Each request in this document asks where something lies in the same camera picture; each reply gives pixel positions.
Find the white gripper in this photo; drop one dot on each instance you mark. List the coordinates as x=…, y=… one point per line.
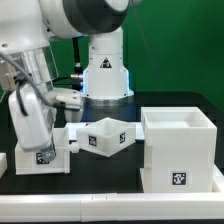
x=33, y=122

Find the white drawer with knob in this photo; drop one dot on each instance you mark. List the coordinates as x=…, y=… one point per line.
x=55, y=161

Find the white drawer without knob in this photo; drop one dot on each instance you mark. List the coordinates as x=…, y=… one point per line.
x=106, y=137

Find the white drawer cabinet box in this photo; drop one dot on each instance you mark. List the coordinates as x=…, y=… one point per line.
x=179, y=150

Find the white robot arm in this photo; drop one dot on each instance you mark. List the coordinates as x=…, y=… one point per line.
x=28, y=70

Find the white marker sheet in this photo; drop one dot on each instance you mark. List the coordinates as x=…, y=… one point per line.
x=73, y=127

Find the white block at left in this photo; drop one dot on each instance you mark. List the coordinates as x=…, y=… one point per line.
x=3, y=164

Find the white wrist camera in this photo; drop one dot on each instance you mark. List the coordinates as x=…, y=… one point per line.
x=66, y=99

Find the black camera stand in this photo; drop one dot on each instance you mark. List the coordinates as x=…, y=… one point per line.
x=78, y=69

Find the white front border rail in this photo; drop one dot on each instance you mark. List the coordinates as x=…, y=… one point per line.
x=111, y=207

